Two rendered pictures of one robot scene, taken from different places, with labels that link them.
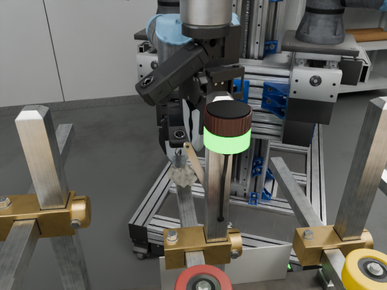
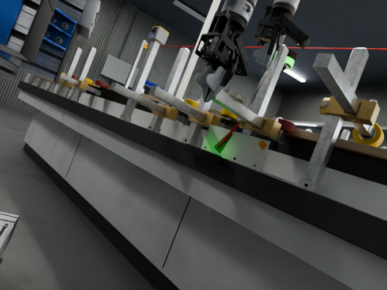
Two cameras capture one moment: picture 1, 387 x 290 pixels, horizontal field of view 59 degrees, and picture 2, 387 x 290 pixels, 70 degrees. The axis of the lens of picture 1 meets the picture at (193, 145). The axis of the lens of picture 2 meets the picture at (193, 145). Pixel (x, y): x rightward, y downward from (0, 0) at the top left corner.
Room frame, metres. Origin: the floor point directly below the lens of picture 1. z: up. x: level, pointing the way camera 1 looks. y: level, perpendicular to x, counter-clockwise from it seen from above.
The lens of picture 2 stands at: (1.16, 0.59, 0.69)
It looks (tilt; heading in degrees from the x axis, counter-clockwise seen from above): 1 degrees up; 231
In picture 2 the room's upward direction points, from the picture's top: 21 degrees clockwise
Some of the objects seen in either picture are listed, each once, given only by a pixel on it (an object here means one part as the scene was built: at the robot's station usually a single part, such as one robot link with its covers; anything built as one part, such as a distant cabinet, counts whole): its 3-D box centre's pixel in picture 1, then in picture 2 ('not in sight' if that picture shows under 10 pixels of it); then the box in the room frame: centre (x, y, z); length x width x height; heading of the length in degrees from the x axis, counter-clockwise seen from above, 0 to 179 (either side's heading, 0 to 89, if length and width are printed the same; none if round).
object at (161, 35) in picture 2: not in sight; (158, 36); (0.53, -0.79, 1.18); 0.07 x 0.07 x 0.08; 7
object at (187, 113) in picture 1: (201, 121); (262, 56); (0.54, -0.01, 1.04); 0.06 x 0.03 x 0.09; 117
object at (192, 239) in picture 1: (202, 247); (258, 125); (0.43, -0.02, 0.84); 0.14 x 0.06 x 0.05; 97
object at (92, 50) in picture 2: not in sight; (81, 78); (0.62, -1.53, 0.87); 0.04 x 0.04 x 0.48; 7
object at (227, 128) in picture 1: (227, 117); (287, 56); (0.39, -0.04, 1.12); 0.06 x 0.06 x 0.02
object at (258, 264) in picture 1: (225, 267); (232, 145); (0.47, -0.06, 0.75); 0.26 x 0.01 x 0.10; 97
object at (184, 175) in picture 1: (182, 171); (235, 95); (0.62, 0.03, 0.87); 0.09 x 0.07 x 0.02; 7
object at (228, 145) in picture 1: (227, 134); (284, 62); (0.39, -0.04, 1.10); 0.06 x 0.06 x 0.02
